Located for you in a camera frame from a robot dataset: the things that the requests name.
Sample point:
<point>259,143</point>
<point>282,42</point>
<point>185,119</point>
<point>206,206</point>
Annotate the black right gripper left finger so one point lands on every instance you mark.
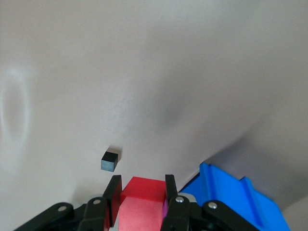
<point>96,211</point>

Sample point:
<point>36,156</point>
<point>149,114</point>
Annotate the blue plastic storage bin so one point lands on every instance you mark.
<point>228,192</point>

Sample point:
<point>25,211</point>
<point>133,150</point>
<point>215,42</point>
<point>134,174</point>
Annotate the black cube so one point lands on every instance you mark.
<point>109,161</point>

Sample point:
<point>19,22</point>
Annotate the red cube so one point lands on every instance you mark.
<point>142,204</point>

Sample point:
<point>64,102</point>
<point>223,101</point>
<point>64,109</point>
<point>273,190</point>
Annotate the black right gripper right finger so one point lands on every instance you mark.
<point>183,211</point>

